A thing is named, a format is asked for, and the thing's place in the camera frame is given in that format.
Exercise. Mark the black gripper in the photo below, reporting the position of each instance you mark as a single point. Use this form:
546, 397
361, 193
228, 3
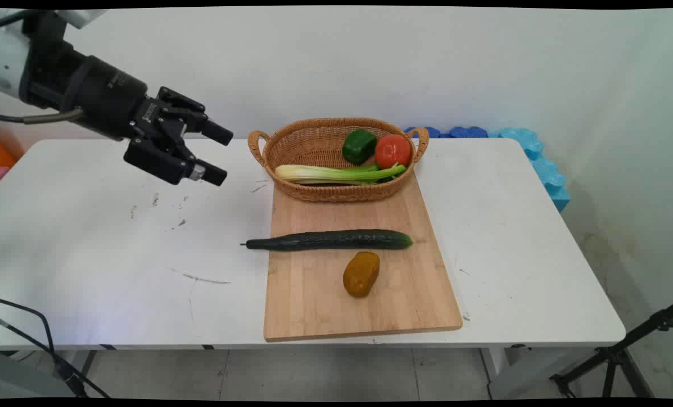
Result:
107, 99

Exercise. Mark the dark green cucumber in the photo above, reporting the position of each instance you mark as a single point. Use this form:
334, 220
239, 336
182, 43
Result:
336, 239

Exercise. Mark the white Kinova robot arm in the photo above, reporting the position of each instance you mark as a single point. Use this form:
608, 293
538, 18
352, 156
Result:
3, 62

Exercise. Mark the woven wicker basket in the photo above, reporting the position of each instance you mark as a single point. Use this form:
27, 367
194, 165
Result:
314, 141

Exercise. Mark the green celery stalk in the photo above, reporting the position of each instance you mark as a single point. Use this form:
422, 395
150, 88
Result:
314, 173

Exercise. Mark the orange object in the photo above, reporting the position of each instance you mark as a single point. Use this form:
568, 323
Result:
0, 154

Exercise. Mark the green bell pepper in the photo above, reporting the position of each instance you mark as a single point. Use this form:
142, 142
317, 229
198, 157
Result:
359, 147

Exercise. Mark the wooden cutting board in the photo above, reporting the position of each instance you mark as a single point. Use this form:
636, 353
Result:
314, 294

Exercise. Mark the red tomato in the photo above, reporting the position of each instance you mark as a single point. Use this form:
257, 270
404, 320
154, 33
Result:
393, 151

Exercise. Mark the brown potato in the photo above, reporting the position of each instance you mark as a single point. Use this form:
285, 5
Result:
361, 274

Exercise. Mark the blue plastic object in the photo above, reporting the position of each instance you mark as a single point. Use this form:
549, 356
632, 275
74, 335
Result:
434, 133

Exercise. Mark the dark blue foam mat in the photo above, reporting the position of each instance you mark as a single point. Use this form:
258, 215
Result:
467, 132

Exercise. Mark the light blue foam mat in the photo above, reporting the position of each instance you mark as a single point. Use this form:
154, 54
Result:
546, 169

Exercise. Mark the white table leg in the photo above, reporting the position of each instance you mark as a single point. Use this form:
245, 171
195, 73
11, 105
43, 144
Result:
497, 367

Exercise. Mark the black tripod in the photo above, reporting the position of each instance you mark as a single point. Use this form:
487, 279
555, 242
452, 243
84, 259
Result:
616, 355

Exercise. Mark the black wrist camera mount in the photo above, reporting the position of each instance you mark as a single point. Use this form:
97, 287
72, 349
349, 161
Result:
45, 62

